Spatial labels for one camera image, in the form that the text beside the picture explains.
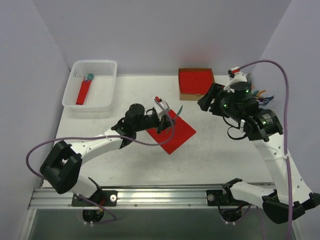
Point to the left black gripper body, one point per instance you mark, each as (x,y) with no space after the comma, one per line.
(161,125)

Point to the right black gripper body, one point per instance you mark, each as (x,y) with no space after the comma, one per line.
(212,99)

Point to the red paper napkin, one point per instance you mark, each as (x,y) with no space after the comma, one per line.
(183,132)

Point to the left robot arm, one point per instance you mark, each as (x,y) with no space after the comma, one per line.
(62,166)

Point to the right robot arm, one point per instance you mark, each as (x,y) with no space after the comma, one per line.
(291,197)

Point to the rolled red napkin bundle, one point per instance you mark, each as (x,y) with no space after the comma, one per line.
(83,91)

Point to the stack of red napkins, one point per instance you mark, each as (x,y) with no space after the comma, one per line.
(195,82)

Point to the cardboard box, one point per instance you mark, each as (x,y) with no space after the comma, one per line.
(192,97)

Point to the white plastic perforated basket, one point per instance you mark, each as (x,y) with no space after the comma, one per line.
(101,91)

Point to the teal spoon in basket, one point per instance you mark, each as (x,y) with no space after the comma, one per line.
(89,77)

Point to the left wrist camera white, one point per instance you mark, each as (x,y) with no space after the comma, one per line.
(161,107)

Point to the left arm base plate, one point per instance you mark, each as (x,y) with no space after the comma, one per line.
(105,198)

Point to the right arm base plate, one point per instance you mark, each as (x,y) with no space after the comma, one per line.
(217,197)

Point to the aluminium mounting rail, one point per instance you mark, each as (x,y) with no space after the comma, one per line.
(135,197)

